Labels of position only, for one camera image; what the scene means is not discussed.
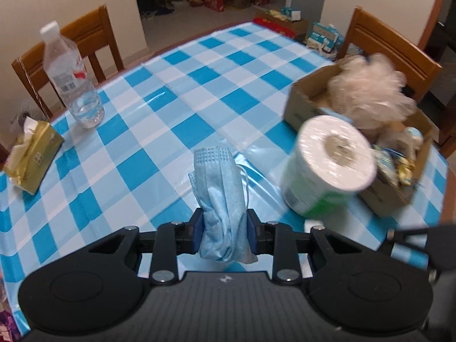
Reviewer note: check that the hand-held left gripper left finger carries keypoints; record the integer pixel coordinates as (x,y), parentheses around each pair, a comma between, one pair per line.
(197,231)

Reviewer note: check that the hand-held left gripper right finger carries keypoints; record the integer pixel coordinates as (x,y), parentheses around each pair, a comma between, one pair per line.
(252,231)

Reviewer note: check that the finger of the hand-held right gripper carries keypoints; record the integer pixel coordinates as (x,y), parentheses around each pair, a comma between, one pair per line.
(409,254)
(409,234)

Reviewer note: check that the blue face mask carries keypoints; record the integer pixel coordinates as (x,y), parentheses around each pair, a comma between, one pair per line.
(221,199)

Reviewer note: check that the beige mesh bath loofah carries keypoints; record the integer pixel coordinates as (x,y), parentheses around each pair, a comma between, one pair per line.
(370,89)

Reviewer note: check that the gold wrapped item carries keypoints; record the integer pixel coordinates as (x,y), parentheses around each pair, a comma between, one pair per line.
(405,172)

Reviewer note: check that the small globe ball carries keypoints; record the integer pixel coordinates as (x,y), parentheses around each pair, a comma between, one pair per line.
(415,136)

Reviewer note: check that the white toilet paper roll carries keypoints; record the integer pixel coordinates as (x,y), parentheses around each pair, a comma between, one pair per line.
(331,164)

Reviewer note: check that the blue checked tablecloth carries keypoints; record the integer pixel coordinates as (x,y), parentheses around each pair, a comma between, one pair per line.
(199,89)

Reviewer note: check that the gold tissue pack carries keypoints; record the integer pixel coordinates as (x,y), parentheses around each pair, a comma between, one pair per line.
(34,156)

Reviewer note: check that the clear plastic water bottle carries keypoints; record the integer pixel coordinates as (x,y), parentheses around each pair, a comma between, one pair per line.
(73,82)

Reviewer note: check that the wooden chair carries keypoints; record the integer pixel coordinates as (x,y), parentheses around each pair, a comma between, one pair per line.
(74,39)
(384,39)

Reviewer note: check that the stack of blue white boxes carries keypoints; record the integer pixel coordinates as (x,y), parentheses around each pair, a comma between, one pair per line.
(325,35)

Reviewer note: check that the clear plastic bag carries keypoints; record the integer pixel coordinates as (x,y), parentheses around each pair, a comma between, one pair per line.
(21,117)

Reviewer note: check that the cardboard box with red side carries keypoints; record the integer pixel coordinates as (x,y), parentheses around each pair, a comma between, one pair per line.
(281,23)

